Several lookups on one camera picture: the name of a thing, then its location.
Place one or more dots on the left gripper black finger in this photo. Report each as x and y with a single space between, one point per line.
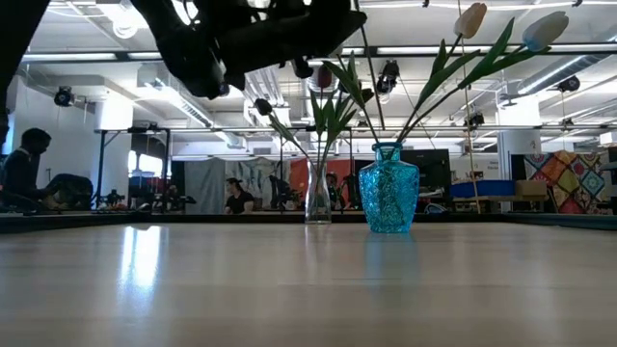
303 69
308 34

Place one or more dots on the white artificial tulip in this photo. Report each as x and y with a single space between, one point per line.
544 30
344 87

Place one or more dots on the black artificial tulip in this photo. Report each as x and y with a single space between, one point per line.
262 106

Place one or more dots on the blue patterned glass vase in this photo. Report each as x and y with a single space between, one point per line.
389 193

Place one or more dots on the peach artificial tulip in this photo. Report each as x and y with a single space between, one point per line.
471 20

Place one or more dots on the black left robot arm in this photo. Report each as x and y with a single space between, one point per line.
17 43

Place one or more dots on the clear glass vase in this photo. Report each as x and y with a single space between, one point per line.
318 207

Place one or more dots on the orange backdrop panel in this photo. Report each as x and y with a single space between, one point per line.
301 178

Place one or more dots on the person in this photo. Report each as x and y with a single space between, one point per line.
334 190
21 168
239 200

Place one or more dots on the black overhead light bar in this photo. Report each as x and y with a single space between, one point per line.
434 50

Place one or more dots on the grey curtain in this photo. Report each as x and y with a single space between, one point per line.
207 185

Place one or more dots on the round black ceiling spotlight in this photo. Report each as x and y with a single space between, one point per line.
63 97
569 83

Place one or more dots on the black television screen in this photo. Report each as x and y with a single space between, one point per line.
434 173

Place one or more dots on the thin tan pole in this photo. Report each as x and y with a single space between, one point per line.
467 106

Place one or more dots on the blue storage bin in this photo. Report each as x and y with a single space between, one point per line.
482 189

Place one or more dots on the brown cardboard box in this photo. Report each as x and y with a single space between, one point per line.
531 188

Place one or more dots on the colourful patchwork quilt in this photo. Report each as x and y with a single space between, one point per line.
569 183

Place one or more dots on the silver ventilation duct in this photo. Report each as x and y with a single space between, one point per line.
313 103

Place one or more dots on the black overhead camera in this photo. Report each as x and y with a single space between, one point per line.
388 79

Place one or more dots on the black aluminium table frame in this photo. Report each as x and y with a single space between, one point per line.
72 222

